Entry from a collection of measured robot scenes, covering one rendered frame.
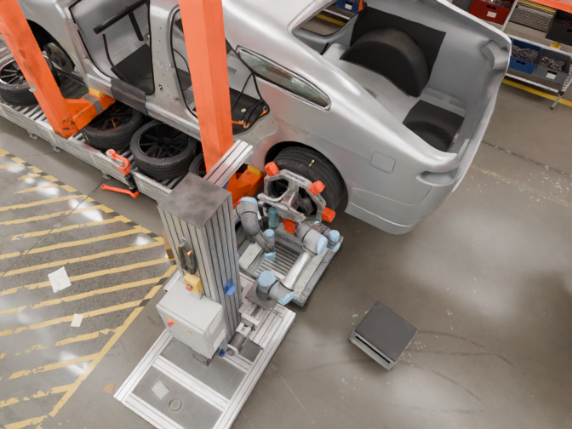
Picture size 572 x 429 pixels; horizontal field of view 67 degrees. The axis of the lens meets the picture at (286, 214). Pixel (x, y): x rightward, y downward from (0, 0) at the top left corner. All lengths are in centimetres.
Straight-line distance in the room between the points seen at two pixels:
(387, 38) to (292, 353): 299
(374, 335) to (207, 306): 151
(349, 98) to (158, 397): 257
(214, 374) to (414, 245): 230
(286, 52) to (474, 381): 302
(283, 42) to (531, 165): 361
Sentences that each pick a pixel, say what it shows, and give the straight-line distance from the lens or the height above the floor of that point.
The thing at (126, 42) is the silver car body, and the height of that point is 101.
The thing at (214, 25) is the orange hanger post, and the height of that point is 236.
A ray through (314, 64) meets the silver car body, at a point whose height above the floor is 188.
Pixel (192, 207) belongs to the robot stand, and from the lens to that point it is 204.
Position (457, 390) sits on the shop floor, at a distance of 407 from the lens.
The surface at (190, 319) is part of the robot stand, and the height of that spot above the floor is 123.
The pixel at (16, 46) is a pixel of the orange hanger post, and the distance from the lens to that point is 423.
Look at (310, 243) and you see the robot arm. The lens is 282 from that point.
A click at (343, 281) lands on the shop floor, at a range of 415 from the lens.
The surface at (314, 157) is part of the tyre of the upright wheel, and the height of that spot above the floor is 118.
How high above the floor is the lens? 366
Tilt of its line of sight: 55 degrees down
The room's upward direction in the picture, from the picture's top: 4 degrees clockwise
